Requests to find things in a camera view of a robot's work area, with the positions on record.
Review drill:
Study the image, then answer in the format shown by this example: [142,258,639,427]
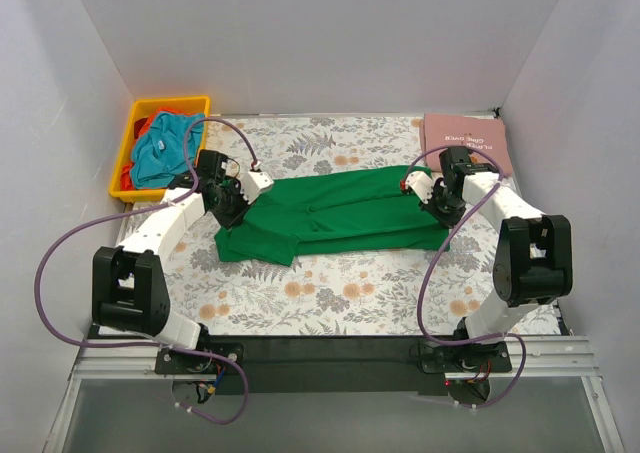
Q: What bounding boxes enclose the orange t-shirt in bin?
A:
[121,108,184,190]

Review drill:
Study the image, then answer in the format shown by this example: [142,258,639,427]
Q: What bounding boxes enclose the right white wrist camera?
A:
[400,170,434,205]

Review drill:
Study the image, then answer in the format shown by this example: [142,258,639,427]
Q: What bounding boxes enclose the aluminium frame rail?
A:
[45,336,623,452]

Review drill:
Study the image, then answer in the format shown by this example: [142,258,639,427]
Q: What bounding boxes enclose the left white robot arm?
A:
[92,150,248,373]

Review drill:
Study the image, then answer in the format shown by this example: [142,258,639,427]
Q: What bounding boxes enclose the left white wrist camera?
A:
[240,171,274,205]

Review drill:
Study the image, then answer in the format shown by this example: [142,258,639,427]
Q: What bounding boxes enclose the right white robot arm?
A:
[417,146,573,371]

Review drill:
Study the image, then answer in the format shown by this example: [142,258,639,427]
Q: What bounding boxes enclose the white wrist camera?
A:
[240,171,274,205]
[400,170,434,205]

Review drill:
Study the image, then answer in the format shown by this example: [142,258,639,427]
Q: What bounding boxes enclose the green t-shirt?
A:
[215,165,449,266]

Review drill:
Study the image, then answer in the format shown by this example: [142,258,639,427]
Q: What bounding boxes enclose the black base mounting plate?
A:
[154,336,513,396]

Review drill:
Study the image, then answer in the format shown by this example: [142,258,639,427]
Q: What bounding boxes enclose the yellow plastic bin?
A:
[108,95,211,203]

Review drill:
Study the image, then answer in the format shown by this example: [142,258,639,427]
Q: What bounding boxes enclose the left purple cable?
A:
[33,117,261,424]

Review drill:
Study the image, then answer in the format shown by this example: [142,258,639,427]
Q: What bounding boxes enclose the teal t-shirt in bin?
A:
[129,111,205,190]

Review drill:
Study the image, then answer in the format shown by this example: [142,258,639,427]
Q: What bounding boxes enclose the purple cable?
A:
[33,117,261,424]
[403,145,526,411]

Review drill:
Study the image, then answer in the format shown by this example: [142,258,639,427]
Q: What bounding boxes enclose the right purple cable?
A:
[403,145,526,411]

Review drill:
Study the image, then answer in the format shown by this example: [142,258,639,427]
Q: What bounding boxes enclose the pink folded t-shirt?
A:
[420,114,513,177]

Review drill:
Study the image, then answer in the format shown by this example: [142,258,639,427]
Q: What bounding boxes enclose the floral patterned table mat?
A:
[98,114,561,338]

